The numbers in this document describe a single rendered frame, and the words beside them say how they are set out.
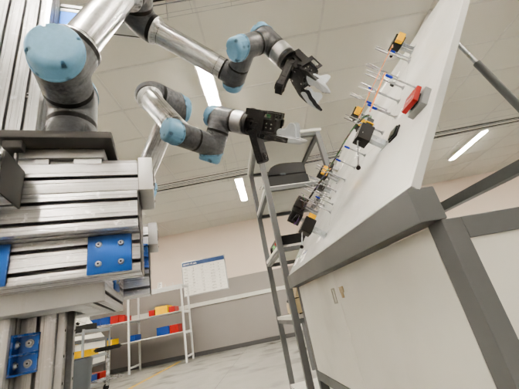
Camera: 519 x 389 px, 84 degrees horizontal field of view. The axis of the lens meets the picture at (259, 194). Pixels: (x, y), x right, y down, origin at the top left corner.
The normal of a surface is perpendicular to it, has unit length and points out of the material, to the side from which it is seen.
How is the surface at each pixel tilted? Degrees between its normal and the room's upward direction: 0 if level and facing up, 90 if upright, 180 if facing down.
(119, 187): 90
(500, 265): 90
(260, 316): 90
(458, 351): 90
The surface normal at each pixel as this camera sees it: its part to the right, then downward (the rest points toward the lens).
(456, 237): 0.10, -0.40
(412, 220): -0.98, 0.13
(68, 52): 0.30, -0.30
